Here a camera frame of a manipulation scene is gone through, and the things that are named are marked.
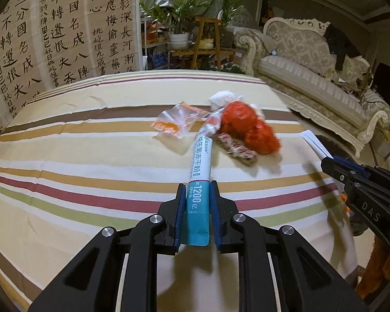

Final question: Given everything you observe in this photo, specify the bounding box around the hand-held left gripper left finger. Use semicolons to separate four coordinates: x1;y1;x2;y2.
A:
28;183;186;312

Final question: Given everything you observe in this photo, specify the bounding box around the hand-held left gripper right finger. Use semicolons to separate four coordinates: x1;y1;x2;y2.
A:
210;180;371;312

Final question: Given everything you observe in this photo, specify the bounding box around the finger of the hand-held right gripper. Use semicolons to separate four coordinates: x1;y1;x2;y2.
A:
333;155;374;178
320;157;361;202

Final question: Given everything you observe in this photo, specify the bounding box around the trash bin with black bag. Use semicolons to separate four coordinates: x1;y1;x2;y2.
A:
312;134;366;237

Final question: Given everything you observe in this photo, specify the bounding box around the teal white sachet stick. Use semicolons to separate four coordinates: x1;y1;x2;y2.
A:
185;109;220;247

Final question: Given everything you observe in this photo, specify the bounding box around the patterned snack wrapper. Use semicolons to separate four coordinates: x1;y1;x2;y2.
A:
215;132;258;167

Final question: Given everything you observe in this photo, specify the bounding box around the red plastic bag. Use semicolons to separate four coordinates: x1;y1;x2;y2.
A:
219;101;262;137
244;124;282;155

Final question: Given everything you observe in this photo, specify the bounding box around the clear orange printed plastic bag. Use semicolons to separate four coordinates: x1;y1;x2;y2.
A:
151;102;211;139

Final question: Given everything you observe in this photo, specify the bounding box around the white plastic wrap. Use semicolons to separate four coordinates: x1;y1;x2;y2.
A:
209;90;244;112

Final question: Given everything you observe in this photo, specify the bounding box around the pile of assorted clutter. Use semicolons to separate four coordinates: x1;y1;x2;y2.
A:
331;76;378;96

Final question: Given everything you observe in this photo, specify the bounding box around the ornate cream sofa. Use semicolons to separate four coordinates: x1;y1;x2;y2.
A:
234;16;390;150

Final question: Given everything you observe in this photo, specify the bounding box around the black rectangular case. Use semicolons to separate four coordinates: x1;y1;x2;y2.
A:
372;62;390;98

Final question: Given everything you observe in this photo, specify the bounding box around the striped tablecloth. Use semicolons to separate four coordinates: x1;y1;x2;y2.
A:
0;70;360;312

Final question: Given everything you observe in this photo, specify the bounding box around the black jacket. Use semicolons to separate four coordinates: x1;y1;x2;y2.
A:
323;24;361;72

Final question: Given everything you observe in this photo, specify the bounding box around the small leafy green plant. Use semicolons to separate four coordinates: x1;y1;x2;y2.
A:
219;62;244;74

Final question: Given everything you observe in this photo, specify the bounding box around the blue plastic crate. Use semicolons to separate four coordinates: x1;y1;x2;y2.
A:
149;54;166;69

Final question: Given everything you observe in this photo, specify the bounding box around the white metal shelf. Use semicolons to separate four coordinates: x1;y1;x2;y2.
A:
141;16;170;70

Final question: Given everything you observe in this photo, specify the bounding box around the ornate cream armchair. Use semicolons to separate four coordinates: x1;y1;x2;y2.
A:
226;5;264;40

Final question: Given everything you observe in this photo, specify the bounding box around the potted plant in white pot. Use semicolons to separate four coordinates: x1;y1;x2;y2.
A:
140;0;212;51

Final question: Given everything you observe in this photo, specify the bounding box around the wooden plant stand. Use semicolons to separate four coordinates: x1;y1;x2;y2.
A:
171;16;238;70

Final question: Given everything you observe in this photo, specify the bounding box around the tall potted plant dark pot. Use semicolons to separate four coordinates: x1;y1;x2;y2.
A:
214;0;244;48

